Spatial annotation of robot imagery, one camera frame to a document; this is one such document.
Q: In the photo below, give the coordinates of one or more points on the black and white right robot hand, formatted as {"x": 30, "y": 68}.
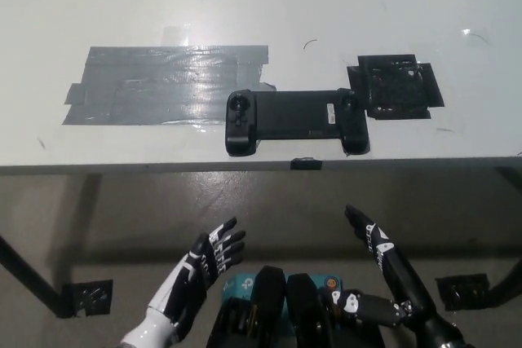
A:
{"x": 397, "y": 270}

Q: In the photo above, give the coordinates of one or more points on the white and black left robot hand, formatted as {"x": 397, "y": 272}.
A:
{"x": 183, "y": 283}

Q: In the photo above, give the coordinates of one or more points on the black game controller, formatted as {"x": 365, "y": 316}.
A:
{"x": 285, "y": 115}

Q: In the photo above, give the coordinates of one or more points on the teal cardboard router box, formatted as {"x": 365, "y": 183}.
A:
{"x": 240, "y": 285}

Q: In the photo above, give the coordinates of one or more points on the black floor tape patch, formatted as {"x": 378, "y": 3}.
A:
{"x": 463, "y": 290}
{"x": 87, "y": 298}

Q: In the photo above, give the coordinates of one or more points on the black metal table leg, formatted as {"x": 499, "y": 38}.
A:
{"x": 507, "y": 286}
{"x": 32, "y": 274}

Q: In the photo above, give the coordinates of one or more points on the small black tape strip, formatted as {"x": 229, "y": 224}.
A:
{"x": 306, "y": 164}

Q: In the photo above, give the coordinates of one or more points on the square black tape patch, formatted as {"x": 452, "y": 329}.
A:
{"x": 393, "y": 87}

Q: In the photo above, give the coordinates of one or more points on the large grey duct tape patch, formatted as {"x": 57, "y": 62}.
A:
{"x": 155, "y": 87}

